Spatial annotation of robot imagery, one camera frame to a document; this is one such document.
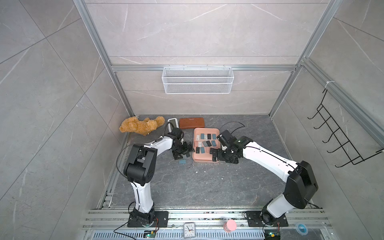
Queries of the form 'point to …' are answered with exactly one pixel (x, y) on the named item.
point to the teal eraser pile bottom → (202, 150)
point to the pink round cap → (230, 225)
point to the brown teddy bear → (144, 127)
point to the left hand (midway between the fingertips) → (192, 151)
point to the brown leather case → (191, 123)
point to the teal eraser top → (202, 136)
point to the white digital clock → (174, 121)
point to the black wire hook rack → (354, 156)
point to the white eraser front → (200, 144)
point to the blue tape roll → (302, 229)
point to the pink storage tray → (204, 139)
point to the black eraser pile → (197, 150)
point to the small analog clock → (189, 230)
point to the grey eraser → (205, 143)
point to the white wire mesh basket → (197, 80)
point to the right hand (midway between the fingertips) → (220, 159)
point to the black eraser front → (209, 144)
